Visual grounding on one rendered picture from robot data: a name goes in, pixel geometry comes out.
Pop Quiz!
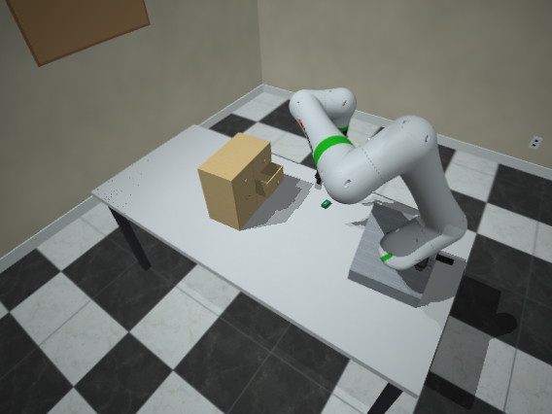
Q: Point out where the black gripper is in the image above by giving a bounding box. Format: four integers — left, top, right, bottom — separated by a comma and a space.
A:
315, 170, 323, 190

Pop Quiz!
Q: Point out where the brown chest of drawers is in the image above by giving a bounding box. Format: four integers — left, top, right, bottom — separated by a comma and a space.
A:
197, 132, 271, 231

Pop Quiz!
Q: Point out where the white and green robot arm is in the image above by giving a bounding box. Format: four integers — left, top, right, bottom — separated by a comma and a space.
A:
289, 87, 467, 272

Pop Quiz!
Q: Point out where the tan wooden drawer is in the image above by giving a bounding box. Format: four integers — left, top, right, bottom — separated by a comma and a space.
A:
257, 194, 267, 208
255, 161, 284, 198
238, 197, 257, 229
253, 144, 271, 177
232, 163, 254, 197
235, 180, 256, 214

